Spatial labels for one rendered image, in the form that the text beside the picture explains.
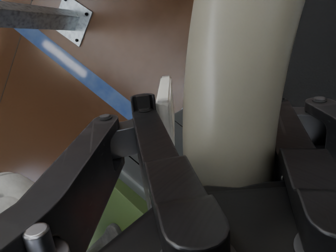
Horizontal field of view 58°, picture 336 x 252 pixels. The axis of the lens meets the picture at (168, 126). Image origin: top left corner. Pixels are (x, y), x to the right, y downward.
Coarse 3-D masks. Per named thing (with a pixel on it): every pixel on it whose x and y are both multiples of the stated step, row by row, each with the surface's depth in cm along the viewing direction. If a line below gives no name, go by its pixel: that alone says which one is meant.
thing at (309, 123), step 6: (294, 108) 15; (300, 108) 15; (300, 114) 14; (306, 114) 14; (300, 120) 14; (306, 120) 14; (312, 120) 14; (318, 120) 14; (306, 126) 14; (312, 126) 14; (318, 126) 14; (324, 126) 14; (312, 132) 14; (318, 132) 14; (324, 132) 14; (312, 138) 14; (318, 138) 14; (324, 138) 14
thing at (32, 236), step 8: (32, 224) 7; (40, 224) 7; (48, 224) 7; (24, 232) 7; (32, 232) 7; (40, 232) 7; (48, 232) 7; (24, 240) 7; (32, 240) 7; (40, 240) 7; (48, 240) 7; (56, 240) 8; (64, 240) 8; (32, 248) 7; (40, 248) 7; (48, 248) 7; (56, 248) 7; (64, 248) 7
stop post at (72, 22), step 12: (72, 0) 157; (0, 12) 118; (12, 12) 123; (24, 12) 128; (36, 12) 133; (48, 12) 140; (60, 12) 149; (72, 12) 158; (84, 12) 156; (0, 24) 121; (12, 24) 126; (24, 24) 131; (36, 24) 137; (48, 24) 143; (60, 24) 150; (72, 24) 157; (84, 24) 158; (72, 36) 163
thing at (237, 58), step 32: (224, 0) 7; (256, 0) 7; (288, 0) 7; (192, 32) 8; (224, 32) 8; (256, 32) 7; (288, 32) 8; (192, 64) 9; (224, 64) 8; (256, 64) 8; (288, 64) 8; (192, 96) 9; (224, 96) 8; (256, 96) 8; (192, 128) 9; (224, 128) 8; (256, 128) 8; (192, 160) 9; (224, 160) 9; (256, 160) 9
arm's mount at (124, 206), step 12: (120, 180) 72; (120, 192) 69; (132, 192) 71; (108, 204) 71; (120, 204) 69; (132, 204) 68; (144, 204) 70; (108, 216) 71; (120, 216) 70; (132, 216) 68; (96, 228) 74; (120, 228) 71; (96, 240) 74
